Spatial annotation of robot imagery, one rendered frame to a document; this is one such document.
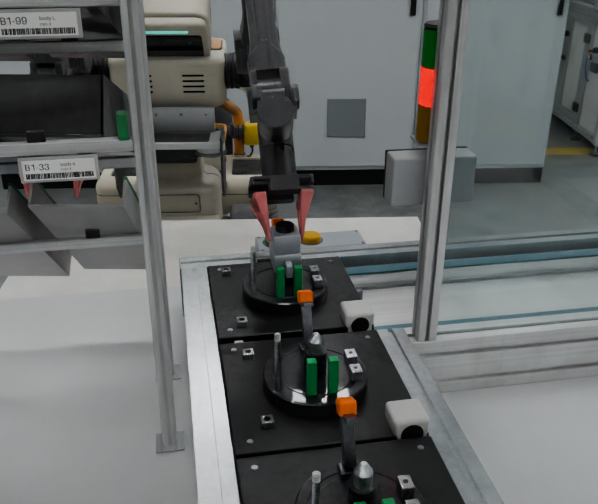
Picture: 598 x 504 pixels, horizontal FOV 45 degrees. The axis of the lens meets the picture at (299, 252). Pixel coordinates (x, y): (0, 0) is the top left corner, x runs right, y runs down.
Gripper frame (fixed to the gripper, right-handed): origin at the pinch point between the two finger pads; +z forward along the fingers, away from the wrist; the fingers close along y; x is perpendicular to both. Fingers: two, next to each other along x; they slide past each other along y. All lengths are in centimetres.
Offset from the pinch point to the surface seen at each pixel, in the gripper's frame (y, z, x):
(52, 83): -30.0, -11.5, -30.1
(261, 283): -3.9, 6.2, 5.8
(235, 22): 17, -189, 233
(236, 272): -7.4, 2.2, 13.4
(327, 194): 66, -107, 282
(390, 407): 8.2, 29.0, -20.0
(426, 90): 16.9, -10.9, -26.7
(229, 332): -10.1, 14.9, -1.1
